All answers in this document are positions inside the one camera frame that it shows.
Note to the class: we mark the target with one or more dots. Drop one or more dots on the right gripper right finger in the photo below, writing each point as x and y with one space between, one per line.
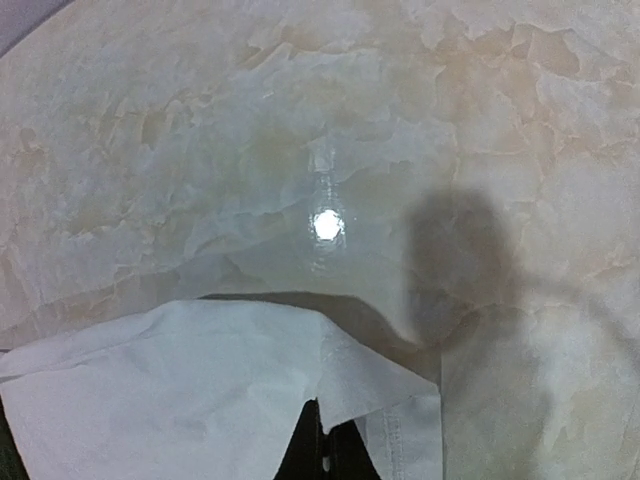
348 458

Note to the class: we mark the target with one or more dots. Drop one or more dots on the white cloth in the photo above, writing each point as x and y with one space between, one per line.
213 389

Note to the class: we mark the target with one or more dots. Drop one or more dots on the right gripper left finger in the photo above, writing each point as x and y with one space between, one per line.
303 459

